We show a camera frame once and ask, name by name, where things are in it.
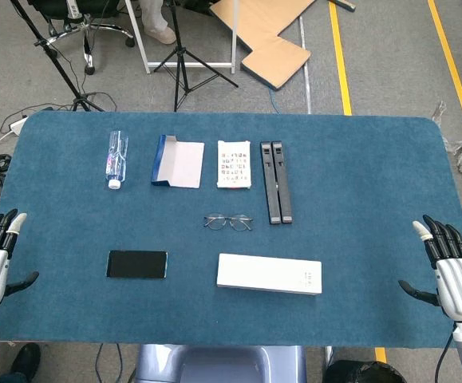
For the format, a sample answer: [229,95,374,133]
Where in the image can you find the black folding laptop stand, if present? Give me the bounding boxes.
[259,140,294,226]

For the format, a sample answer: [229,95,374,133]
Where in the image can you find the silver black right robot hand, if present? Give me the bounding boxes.
[397,214,462,322]

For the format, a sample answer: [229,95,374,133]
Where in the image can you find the person in grey trousers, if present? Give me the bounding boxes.
[140,0,178,45]

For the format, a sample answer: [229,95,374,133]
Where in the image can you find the flat brown cardboard sheet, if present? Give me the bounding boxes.
[209,0,312,89]

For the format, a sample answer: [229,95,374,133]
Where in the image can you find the long white cardboard box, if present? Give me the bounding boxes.
[215,252,322,297]

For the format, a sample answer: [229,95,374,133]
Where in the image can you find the white desk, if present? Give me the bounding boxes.
[124,0,238,75]

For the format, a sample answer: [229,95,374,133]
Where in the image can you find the open blue white carton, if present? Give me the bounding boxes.
[150,134,206,188]

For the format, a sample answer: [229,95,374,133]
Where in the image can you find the black bag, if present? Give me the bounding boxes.
[324,358,409,383]

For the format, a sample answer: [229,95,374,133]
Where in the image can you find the thin-framed round eyeglasses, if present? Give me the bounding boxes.
[203,214,255,232]

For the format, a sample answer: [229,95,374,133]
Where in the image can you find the black tripod with slanted pole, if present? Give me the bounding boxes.
[9,0,106,113]

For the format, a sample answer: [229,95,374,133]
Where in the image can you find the lavender plastic stool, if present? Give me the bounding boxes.
[134,343,308,383]

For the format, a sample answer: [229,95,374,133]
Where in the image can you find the white packet with coloured icons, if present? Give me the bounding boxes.
[216,139,253,190]

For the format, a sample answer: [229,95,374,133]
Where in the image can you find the black smartphone teal back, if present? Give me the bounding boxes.
[105,250,169,279]

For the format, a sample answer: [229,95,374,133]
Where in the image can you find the black shoe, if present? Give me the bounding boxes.
[9,342,42,383]

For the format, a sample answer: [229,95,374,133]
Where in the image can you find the clear plastic water bottle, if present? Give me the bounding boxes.
[105,130,130,191]

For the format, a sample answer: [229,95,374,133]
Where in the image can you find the white power strip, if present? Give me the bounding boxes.
[10,116,29,136]

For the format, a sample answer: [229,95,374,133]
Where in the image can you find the black office chair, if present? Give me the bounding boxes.
[26,0,136,76]

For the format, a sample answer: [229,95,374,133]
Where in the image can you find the blue table cloth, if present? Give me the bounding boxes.
[0,110,462,347]

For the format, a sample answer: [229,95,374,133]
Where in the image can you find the black tripod with upright pole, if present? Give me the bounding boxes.
[153,0,239,113]

